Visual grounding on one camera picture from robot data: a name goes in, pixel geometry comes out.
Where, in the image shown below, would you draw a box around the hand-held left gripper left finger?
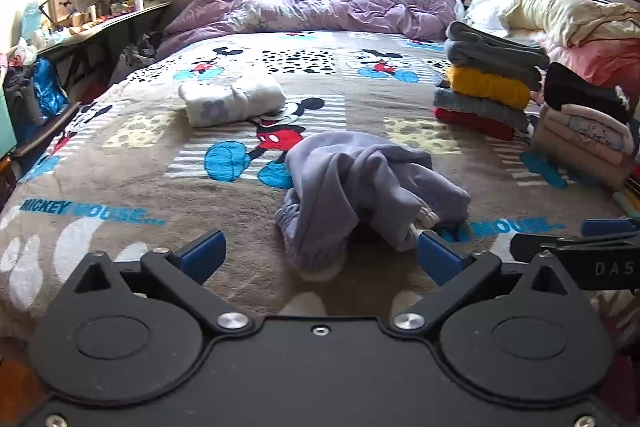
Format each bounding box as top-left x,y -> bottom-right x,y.
74,229 -> 252,335

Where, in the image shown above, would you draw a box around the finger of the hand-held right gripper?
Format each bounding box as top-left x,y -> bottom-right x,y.
581,218 -> 640,239
510,232 -> 568,262

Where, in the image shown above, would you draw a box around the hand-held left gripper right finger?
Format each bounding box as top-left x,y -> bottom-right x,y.
389,229 -> 583,335

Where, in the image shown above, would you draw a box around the lavender fleece pants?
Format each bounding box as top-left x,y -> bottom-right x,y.
274,131 -> 472,283

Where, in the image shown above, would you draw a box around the stack of beige folded clothes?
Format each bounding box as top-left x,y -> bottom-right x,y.
530,103 -> 636,192

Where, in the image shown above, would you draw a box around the cartoon mouse printed blanket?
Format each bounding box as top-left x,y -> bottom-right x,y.
0,29 -> 640,348

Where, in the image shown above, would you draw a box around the red folded garment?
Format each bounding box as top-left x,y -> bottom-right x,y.
434,107 -> 517,142

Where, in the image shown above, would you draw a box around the black folded garment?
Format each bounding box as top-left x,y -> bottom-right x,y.
543,62 -> 632,125

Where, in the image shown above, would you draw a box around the light grey folded garment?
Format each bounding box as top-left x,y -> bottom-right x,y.
433,87 -> 532,132

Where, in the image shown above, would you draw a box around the white folded garment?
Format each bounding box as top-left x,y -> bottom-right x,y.
178,74 -> 287,128

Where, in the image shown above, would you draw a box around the pink cloth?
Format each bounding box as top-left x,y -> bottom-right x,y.
520,29 -> 640,102

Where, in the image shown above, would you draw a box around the dark grey folded garment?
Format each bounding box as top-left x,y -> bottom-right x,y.
445,21 -> 551,90

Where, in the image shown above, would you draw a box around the grey bag under desk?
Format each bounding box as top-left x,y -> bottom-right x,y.
107,33 -> 158,85

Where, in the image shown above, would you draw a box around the cream crumpled blanket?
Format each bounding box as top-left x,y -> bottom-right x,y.
507,0 -> 640,48

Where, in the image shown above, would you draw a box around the blue plastic bag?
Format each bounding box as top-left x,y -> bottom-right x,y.
31,58 -> 69,120

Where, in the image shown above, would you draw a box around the dark cluttered desk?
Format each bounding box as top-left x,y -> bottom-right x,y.
30,0 -> 173,102

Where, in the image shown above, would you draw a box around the purple crumpled duvet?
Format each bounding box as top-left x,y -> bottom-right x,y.
157,0 -> 458,58

